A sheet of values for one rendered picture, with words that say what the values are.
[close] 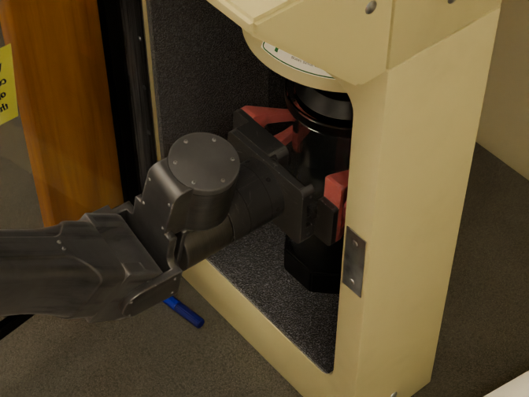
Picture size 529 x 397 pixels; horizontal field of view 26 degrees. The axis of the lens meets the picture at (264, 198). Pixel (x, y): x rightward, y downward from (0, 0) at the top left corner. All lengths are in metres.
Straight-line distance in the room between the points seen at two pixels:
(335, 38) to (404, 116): 0.13
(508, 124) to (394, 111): 0.61
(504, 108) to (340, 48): 0.70
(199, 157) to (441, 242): 0.23
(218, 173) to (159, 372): 0.34
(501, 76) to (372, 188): 0.55
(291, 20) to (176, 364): 0.59
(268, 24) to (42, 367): 0.63
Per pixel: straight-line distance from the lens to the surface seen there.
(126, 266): 0.90
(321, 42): 0.70
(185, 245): 0.94
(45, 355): 1.21
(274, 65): 0.90
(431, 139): 0.86
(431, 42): 0.79
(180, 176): 0.88
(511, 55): 1.35
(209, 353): 1.19
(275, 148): 0.99
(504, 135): 1.42
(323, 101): 0.97
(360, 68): 0.74
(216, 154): 0.90
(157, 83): 1.07
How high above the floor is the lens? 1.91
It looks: 47 degrees down
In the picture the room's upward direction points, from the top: straight up
